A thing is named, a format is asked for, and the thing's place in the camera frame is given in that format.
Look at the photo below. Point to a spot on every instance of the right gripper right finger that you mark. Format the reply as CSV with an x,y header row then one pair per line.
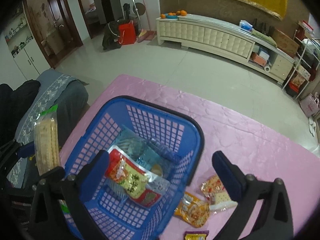
x,y
231,176

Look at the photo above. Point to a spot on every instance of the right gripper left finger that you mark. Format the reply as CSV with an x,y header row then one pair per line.
x,y
91,175

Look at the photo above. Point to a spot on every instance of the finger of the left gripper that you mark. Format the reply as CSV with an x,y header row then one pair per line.
x,y
13,151
50,181

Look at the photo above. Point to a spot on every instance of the red beef snack pouch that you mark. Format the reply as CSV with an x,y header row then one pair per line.
x,y
133,179

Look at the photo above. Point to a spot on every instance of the long cracker pack green ends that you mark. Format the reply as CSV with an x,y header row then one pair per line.
x,y
46,140

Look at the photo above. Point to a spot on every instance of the large clear blue-striped bag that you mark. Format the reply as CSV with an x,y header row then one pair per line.
x,y
150,154

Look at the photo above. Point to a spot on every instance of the purple yellow cracker bag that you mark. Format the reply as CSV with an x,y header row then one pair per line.
x,y
196,235

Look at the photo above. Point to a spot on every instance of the red orange snack packet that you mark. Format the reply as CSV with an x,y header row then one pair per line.
x,y
217,195

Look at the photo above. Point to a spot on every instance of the pink quilted table cover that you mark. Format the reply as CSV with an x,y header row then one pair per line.
x,y
252,146

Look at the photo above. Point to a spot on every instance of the yellow orange snack packet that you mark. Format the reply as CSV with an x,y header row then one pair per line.
x,y
193,210

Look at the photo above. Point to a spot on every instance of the blue plastic basket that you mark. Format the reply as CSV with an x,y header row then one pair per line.
x,y
114,214

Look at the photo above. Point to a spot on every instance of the white slippers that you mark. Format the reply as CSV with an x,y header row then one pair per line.
x,y
312,126

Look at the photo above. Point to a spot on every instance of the pink bag on floor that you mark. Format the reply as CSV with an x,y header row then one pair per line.
x,y
310,105

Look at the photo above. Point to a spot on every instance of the black bag on floor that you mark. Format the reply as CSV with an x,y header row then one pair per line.
x,y
111,36

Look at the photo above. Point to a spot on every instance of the folded green cloth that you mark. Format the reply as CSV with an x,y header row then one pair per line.
x,y
264,37

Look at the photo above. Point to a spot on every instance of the cream TV cabinet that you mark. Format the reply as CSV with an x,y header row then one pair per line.
x,y
226,40

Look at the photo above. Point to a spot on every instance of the cardboard box on cabinet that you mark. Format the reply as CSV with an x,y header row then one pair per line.
x,y
285,43

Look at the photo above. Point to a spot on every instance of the white metal shelf rack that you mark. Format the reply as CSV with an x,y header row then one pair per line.
x,y
306,60

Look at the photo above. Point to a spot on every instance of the red gift bag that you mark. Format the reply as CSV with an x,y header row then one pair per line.
x,y
127,33

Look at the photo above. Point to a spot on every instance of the blue tissue box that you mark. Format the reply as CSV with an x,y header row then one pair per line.
x,y
245,26

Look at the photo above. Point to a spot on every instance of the oranges on blue plate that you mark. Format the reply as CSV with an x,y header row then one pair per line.
x,y
173,15

